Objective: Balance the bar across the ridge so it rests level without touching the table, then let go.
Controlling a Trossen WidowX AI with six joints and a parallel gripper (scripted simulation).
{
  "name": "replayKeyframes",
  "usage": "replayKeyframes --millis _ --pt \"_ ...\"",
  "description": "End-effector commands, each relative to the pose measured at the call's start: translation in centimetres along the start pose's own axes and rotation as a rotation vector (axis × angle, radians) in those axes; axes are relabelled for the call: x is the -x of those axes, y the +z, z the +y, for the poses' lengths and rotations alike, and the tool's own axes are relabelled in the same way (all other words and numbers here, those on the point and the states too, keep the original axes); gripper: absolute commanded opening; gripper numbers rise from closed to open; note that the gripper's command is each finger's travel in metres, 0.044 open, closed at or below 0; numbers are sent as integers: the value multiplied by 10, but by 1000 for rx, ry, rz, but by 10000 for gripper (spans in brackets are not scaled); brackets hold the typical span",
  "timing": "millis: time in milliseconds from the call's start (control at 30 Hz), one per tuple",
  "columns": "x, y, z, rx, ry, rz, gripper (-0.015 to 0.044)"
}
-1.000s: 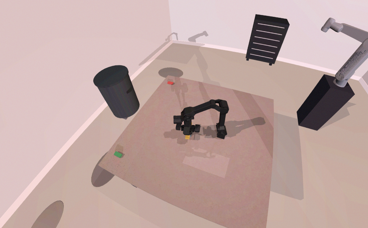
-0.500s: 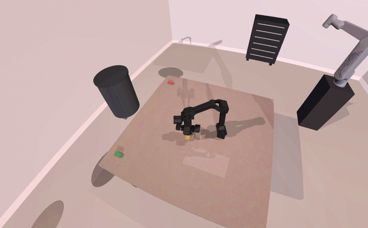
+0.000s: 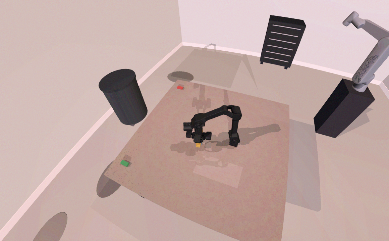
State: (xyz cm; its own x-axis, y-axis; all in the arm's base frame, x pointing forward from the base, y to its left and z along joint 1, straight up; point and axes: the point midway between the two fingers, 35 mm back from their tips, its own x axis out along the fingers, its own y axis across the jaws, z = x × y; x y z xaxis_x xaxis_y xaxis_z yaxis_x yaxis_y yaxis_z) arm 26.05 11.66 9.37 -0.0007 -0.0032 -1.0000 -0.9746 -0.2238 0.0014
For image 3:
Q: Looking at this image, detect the green rectangular block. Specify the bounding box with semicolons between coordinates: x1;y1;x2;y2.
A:
120;160;129;167

